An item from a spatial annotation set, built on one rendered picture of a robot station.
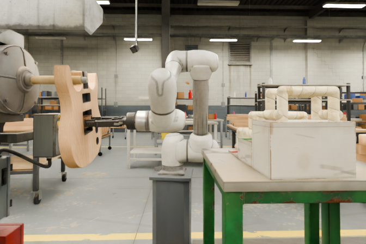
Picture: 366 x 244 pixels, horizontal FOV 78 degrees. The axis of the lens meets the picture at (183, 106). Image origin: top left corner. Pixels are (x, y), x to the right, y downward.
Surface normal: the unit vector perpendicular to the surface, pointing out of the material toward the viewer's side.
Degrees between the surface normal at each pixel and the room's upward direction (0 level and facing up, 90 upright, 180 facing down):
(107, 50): 90
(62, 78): 97
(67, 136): 88
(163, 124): 124
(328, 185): 90
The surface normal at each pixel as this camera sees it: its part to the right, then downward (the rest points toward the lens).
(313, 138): 0.07, -0.02
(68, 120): 0.03, -0.34
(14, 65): 0.99, -0.10
